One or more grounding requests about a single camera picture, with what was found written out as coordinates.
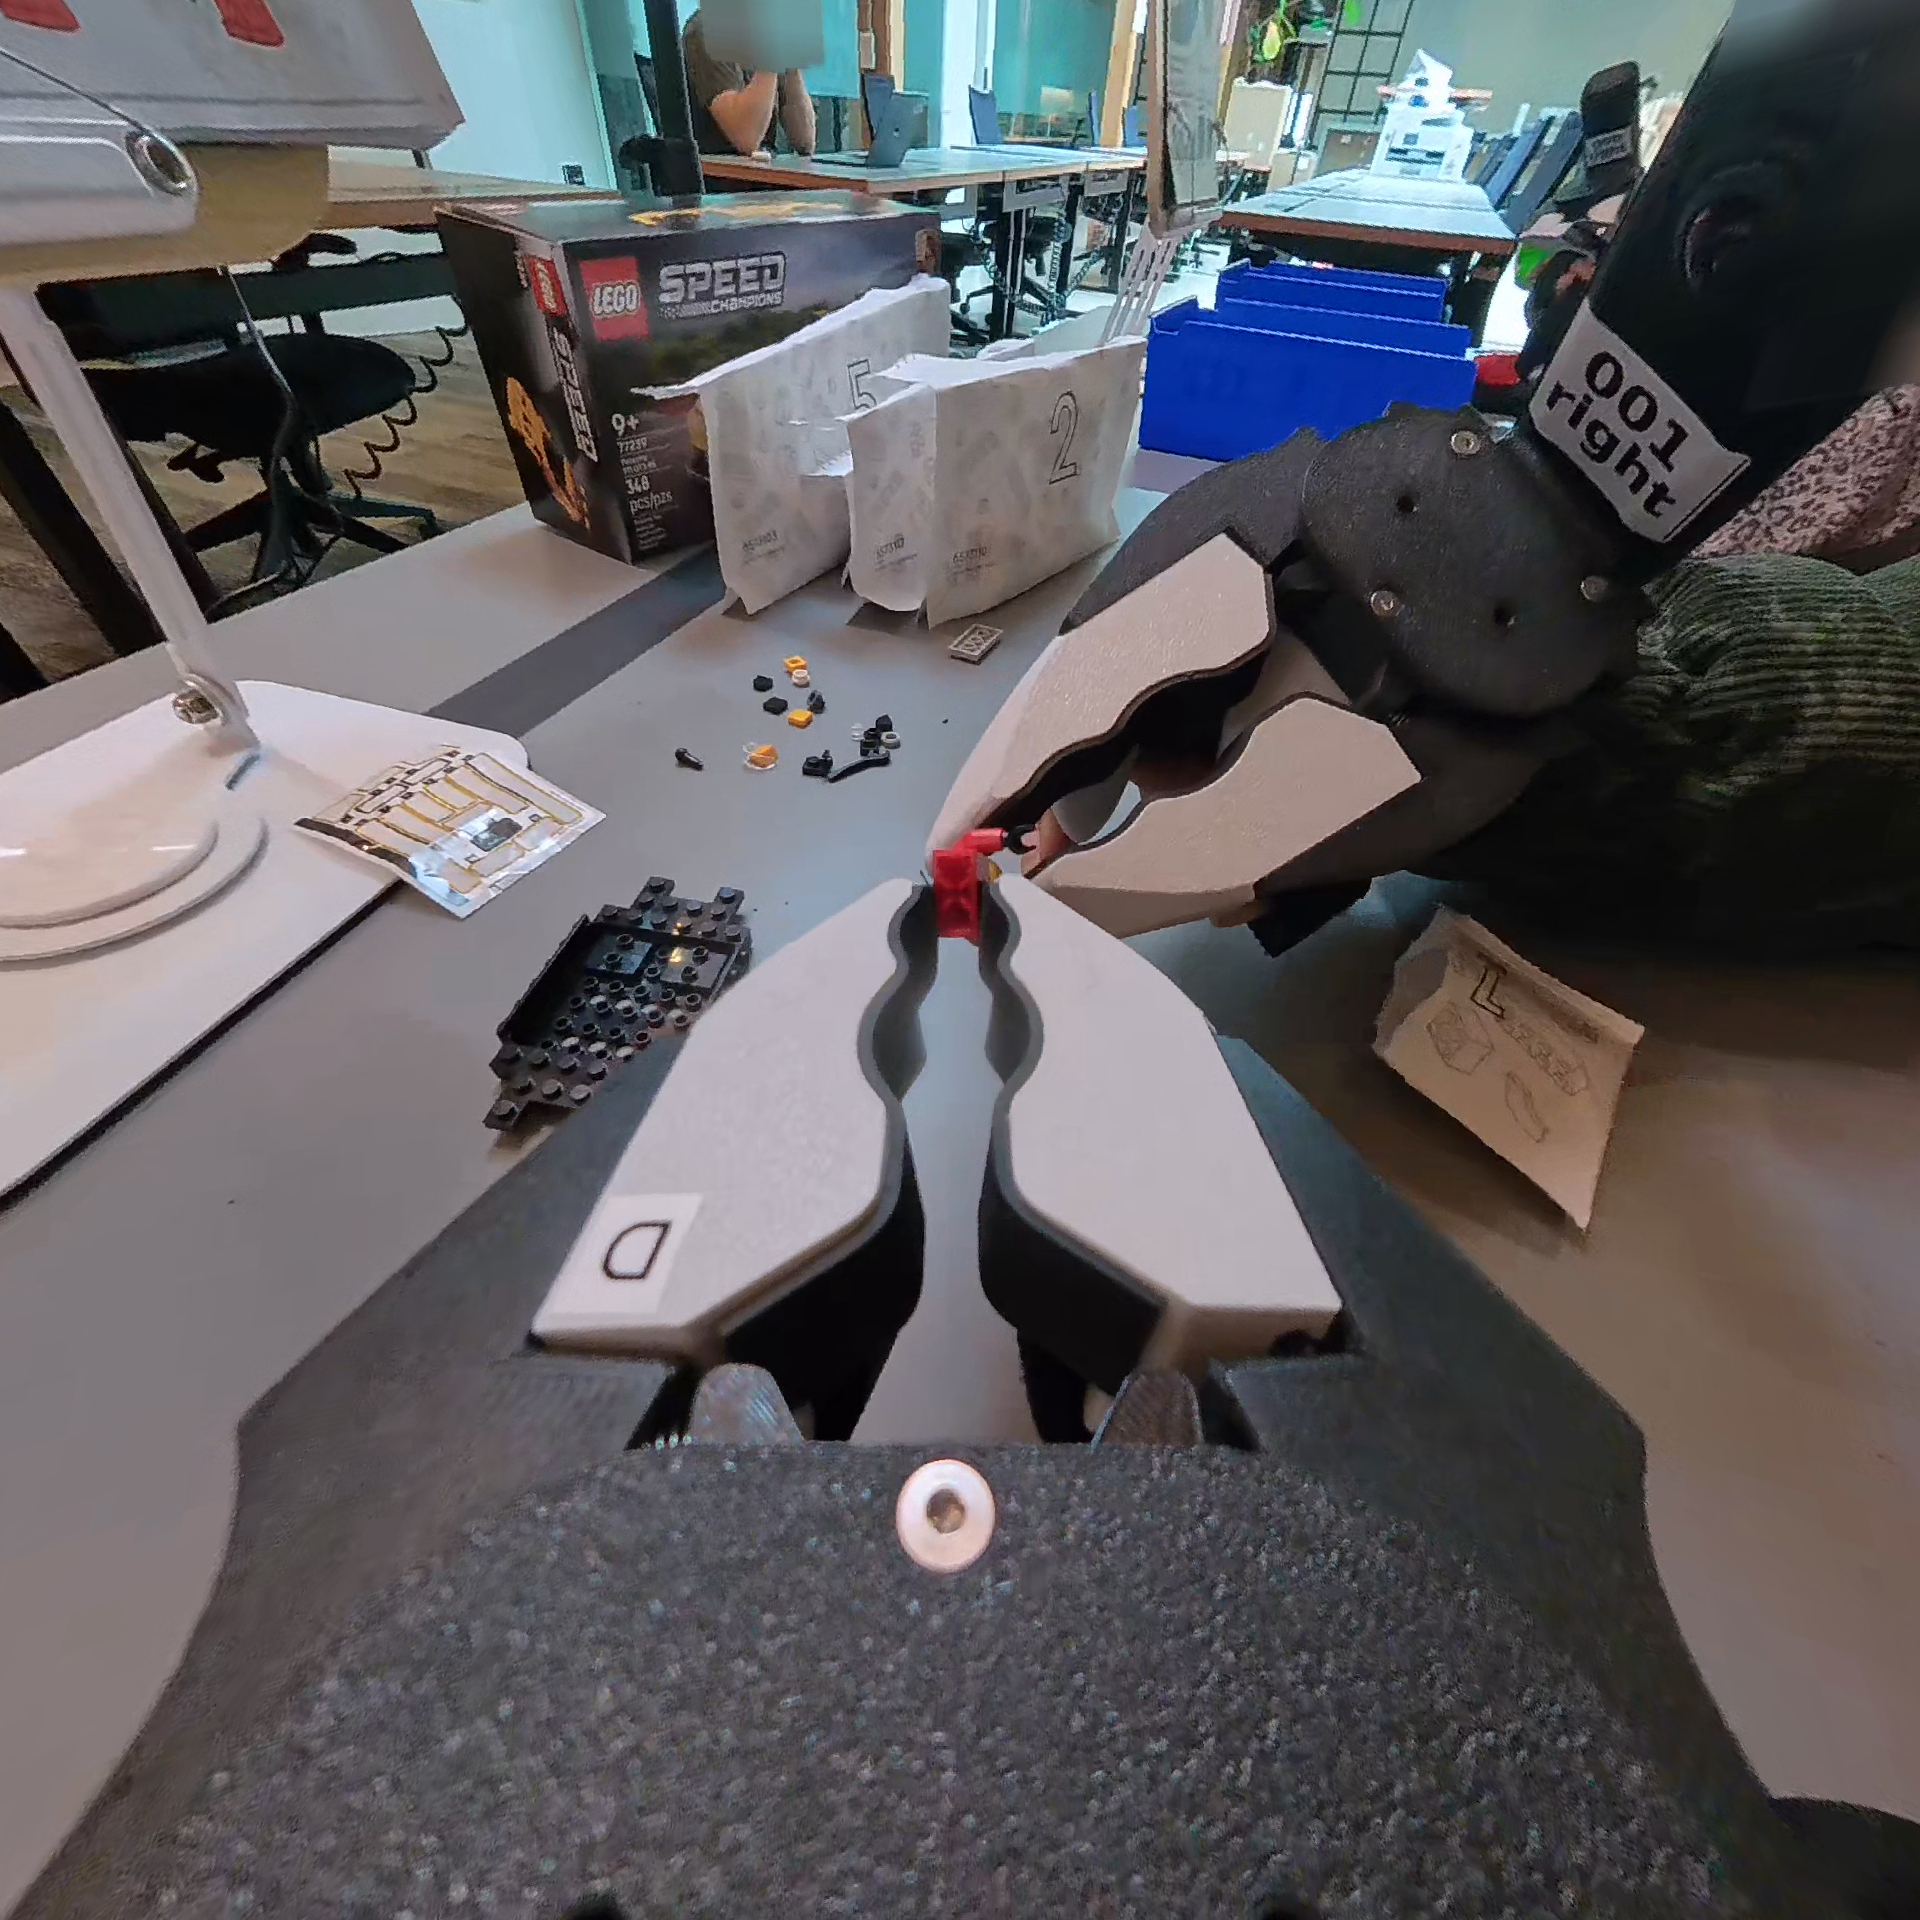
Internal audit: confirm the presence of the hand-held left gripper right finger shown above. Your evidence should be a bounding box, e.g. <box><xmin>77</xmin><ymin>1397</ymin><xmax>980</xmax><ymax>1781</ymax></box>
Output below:
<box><xmin>979</xmin><ymin>872</ymin><xmax>1345</xmax><ymax>1437</ymax></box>

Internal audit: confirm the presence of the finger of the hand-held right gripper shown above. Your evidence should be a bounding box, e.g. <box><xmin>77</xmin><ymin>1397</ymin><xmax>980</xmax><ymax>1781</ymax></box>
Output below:
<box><xmin>929</xmin><ymin>532</ymin><xmax>1279</xmax><ymax>859</ymax></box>
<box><xmin>1042</xmin><ymin>696</ymin><xmax>1422</xmax><ymax>939</ymax></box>

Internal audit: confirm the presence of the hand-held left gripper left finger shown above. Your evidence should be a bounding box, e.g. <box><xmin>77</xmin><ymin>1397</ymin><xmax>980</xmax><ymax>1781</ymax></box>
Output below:
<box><xmin>527</xmin><ymin>883</ymin><xmax>929</xmax><ymax>1431</ymax></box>

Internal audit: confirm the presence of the red minifigure torso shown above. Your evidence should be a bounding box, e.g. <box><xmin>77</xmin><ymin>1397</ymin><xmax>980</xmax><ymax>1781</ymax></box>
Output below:
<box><xmin>929</xmin><ymin>828</ymin><xmax>1039</xmax><ymax>942</ymax></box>

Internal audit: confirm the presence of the small white paper bag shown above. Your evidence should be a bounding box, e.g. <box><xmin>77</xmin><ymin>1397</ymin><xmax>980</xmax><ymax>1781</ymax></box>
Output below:
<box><xmin>1370</xmin><ymin>902</ymin><xmax>1649</xmax><ymax>1231</ymax></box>

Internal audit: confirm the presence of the person's right forearm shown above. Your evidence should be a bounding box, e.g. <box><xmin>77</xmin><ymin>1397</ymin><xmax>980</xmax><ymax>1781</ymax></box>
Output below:
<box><xmin>1431</xmin><ymin>550</ymin><xmax>1920</xmax><ymax>934</ymax></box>

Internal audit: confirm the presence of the black toy chassis plate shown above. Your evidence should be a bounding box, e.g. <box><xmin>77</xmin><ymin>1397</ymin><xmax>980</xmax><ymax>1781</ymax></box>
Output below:
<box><xmin>479</xmin><ymin>876</ymin><xmax>755</xmax><ymax>1136</ymax></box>

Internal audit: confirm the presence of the blue plastic bin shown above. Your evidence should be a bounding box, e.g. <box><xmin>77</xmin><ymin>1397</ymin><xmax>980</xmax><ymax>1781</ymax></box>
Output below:
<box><xmin>1137</xmin><ymin>296</ymin><xmax>1484</xmax><ymax>461</ymax></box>
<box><xmin>1212</xmin><ymin>259</ymin><xmax>1521</xmax><ymax>360</ymax></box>

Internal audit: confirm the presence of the group of small toy pieces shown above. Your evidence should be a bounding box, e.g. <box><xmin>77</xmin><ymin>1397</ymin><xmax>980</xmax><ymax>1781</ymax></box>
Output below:
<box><xmin>673</xmin><ymin>652</ymin><xmax>913</xmax><ymax>790</ymax></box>

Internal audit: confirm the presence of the floral patterned cloth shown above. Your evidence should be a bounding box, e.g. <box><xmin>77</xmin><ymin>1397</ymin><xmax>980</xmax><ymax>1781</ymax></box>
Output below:
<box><xmin>1692</xmin><ymin>380</ymin><xmax>1920</xmax><ymax>576</ymax></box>

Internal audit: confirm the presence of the sticker sheet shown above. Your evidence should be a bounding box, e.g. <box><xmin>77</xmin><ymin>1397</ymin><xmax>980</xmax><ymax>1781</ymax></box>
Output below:
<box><xmin>295</xmin><ymin>740</ymin><xmax>609</xmax><ymax>921</ymax></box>

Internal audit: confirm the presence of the dark board document stand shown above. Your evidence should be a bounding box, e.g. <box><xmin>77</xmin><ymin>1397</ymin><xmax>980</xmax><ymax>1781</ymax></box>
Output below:
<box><xmin>1107</xmin><ymin>0</ymin><xmax>1235</xmax><ymax>342</ymax></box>

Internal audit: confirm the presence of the black toy set box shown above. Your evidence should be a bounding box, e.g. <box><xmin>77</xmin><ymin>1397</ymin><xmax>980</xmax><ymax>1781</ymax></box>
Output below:
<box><xmin>433</xmin><ymin>188</ymin><xmax>950</xmax><ymax>566</ymax></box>

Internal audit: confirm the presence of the black upright pole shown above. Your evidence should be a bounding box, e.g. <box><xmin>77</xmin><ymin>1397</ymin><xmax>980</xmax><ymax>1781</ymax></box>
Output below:
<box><xmin>642</xmin><ymin>0</ymin><xmax>711</xmax><ymax>207</ymax></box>

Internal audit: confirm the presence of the black office chair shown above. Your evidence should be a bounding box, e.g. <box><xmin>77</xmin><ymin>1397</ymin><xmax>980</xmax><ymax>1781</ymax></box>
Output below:
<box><xmin>36</xmin><ymin>270</ymin><xmax>460</xmax><ymax>601</ymax></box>

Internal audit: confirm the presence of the toy instruction booklet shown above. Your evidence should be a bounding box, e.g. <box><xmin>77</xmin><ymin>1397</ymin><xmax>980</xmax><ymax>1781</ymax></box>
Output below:
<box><xmin>0</xmin><ymin>0</ymin><xmax>466</xmax><ymax>153</ymax></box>

